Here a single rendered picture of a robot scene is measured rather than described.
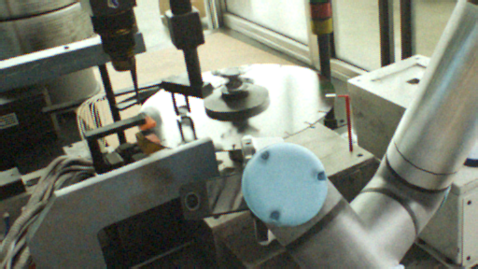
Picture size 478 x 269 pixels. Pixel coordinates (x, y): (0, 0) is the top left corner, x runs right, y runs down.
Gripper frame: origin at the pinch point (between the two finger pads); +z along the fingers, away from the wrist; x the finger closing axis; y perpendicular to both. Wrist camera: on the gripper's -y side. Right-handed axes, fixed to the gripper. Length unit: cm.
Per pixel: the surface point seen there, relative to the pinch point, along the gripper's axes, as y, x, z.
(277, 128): 5.4, 8.5, 1.4
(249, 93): 2.6, 15.8, 10.7
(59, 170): -27.6, 8.0, 6.6
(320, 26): 19.6, 29.6, 27.4
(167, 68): -15, 39, 87
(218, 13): 2, 61, 114
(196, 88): -5.6, 16.6, 2.8
